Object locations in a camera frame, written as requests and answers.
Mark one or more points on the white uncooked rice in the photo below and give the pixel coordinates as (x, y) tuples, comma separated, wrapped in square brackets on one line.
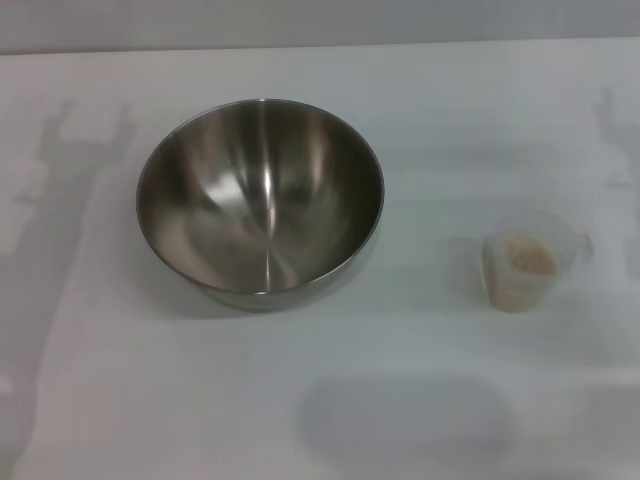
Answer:
[(530, 257)]

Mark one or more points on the stainless steel mixing bowl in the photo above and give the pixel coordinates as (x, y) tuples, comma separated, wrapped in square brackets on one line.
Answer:
[(240, 200)]

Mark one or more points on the clear plastic measuring cup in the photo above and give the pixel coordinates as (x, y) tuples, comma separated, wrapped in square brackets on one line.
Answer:
[(570, 235)]

